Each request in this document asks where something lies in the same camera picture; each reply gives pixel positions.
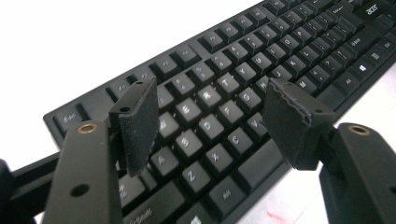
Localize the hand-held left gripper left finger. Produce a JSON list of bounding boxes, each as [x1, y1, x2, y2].
[[41, 77, 161, 224]]

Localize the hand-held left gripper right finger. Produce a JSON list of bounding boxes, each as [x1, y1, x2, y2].
[[262, 77, 396, 224]]

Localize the black computer keyboard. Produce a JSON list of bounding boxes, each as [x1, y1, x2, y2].
[[42, 0, 396, 224]]

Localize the white board sheet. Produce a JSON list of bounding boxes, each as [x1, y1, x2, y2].
[[0, 0, 396, 224]]

